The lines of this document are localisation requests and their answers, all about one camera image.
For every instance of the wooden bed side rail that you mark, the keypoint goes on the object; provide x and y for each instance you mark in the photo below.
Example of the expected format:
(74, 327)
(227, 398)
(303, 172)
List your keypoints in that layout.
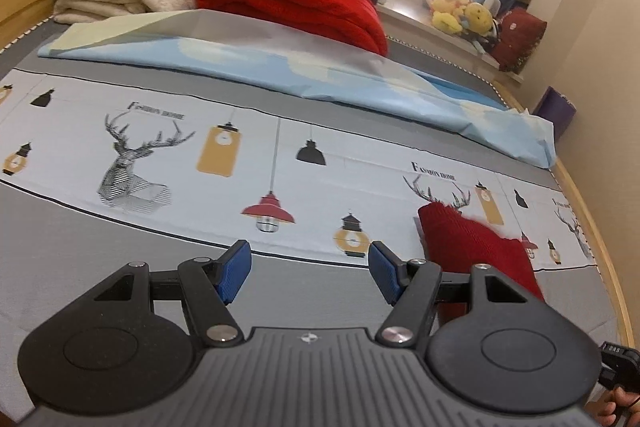
(595, 246)

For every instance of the person's right hand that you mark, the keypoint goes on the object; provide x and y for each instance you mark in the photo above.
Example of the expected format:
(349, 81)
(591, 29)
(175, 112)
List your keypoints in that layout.
(614, 404)

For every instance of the dark red cushion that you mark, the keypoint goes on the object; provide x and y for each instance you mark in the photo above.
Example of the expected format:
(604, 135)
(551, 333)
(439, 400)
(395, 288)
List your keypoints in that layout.
(519, 34)

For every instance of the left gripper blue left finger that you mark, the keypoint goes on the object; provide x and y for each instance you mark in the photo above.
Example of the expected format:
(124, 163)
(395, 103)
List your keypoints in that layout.
(208, 287)

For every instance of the yellow plush toy pile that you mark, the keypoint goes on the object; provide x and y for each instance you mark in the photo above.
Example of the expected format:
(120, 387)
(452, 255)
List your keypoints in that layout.
(465, 19)

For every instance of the bright red folded blanket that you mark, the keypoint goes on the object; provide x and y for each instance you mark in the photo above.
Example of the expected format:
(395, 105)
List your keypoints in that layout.
(354, 22)

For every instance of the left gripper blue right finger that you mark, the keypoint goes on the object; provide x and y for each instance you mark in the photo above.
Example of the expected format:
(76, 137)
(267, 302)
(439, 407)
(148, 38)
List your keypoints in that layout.
(410, 288)

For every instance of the dark red knit sweater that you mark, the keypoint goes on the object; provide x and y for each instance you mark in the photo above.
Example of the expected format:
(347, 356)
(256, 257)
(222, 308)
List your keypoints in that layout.
(457, 243)

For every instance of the purple box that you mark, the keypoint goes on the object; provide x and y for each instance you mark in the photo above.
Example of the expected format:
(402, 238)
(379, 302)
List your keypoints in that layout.
(556, 108)

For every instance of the light blue folded sheet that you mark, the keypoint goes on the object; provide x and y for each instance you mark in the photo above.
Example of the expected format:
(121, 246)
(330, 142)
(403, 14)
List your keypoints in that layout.
(291, 61)

